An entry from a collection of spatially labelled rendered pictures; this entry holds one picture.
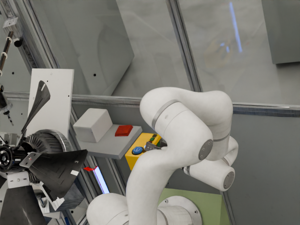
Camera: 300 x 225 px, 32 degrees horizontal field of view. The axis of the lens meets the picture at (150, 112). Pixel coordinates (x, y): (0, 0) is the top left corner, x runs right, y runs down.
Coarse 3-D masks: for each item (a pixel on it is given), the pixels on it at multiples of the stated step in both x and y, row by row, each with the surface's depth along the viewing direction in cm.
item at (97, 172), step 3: (96, 168) 203; (96, 171) 203; (99, 171) 204; (96, 174) 203; (99, 174) 205; (99, 177) 205; (102, 177) 206; (99, 180) 205; (102, 180) 206; (102, 183) 207; (102, 186) 207; (105, 186) 208; (105, 189) 209; (105, 192) 209; (108, 192) 210
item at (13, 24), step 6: (12, 18) 258; (18, 18) 258; (6, 24) 254; (12, 24) 251; (18, 24) 255; (6, 30) 252; (12, 30) 252; (18, 30) 252; (6, 36) 253; (12, 36) 254; (18, 36) 254
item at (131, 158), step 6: (138, 138) 233; (144, 138) 232; (156, 138) 229; (138, 144) 229; (144, 144) 228; (132, 150) 226; (126, 156) 225; (132, 156) 224; (138, 156) 222; (132, 162) 226; (132, 168) 229
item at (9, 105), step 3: (0, 84) 208; (0, 87) 207; (3, 87) 208; (0, 90) 206; (3, 90) 207; (3, 93) 208; (6, 99) 209; (6, 102) 209; (9, 102) 209; (9, 105) 206; (0, 108) 206; (3, 108) 206; (6, 108) 205; (9, 108) 206; (0, 111) 205; (3, 111) 205; (6, 111) 205
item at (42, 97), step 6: (42, 84) 224; (42, 90) 221; (48, 90) 216; (36, 96) 227; (42, 96) 218; (48, 96) 213; (36, 102) 221; (42, 102) 215; (36, 108) 217; (30, 114) 220; (30, 120) 217; (24, 126) 221
